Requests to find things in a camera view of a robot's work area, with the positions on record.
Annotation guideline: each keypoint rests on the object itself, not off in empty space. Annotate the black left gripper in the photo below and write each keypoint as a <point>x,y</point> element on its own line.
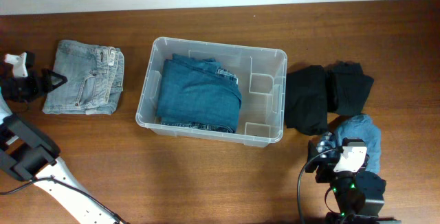
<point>34,88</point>

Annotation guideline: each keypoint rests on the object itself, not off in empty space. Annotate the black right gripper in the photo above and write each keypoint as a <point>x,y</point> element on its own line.
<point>325,165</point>

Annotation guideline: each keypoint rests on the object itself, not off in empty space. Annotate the light blue jeans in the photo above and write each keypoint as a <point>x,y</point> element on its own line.
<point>95,76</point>

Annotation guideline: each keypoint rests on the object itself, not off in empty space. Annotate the dark blue jeans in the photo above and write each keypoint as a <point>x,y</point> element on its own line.
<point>199,94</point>

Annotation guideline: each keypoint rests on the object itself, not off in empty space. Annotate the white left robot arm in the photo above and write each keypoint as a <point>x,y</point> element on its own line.
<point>30,156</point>

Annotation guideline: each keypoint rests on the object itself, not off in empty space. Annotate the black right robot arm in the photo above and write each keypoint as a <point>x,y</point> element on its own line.
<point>358,192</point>

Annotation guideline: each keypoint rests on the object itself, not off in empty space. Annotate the blue folded cloth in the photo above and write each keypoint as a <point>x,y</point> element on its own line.
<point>356,127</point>

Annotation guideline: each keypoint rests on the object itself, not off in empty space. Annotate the black folded garment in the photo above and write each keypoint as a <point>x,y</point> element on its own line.
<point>314,91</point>

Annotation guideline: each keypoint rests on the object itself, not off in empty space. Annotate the clear plastic storage bin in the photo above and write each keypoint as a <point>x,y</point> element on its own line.
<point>261,73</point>

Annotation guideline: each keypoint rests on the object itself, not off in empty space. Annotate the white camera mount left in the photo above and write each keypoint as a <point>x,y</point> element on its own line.
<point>20,63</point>

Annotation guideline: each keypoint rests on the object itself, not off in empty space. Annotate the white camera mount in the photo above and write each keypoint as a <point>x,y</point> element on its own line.
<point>20,63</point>
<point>352,156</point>

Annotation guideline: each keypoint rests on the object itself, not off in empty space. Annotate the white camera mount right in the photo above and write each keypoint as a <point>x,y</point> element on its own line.
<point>352,156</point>

